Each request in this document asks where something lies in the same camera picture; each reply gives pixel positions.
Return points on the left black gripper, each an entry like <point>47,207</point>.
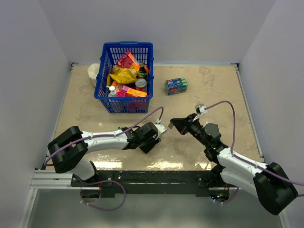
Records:
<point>147,148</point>

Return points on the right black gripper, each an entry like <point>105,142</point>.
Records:
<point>183,125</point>

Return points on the grey battery cover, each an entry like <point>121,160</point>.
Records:
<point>170,125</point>

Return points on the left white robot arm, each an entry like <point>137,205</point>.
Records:
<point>68,149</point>

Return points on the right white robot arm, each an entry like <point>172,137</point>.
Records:
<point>268,182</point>

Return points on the sponge pack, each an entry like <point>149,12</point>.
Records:
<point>175,86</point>

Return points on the metal tin can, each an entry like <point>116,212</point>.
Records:
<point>141,85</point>

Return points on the white pump bottle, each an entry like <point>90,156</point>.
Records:
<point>112,91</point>

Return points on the dark sauce bottle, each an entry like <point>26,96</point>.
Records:
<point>142,72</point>

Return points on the yellow chips bag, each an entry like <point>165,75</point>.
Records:
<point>123,75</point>

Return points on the blue plastic basket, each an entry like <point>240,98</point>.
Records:
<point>112,51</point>

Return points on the pink orange snack box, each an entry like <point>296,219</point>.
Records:
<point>128,61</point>

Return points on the white paper roll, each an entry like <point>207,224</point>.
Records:
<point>92,72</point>

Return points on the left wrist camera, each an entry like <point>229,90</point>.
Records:
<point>162,129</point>

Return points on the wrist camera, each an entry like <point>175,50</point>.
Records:
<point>162,129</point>
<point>200,111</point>

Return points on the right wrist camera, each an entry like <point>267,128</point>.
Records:
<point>200,111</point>

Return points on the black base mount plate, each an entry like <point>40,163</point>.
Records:
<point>198,183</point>

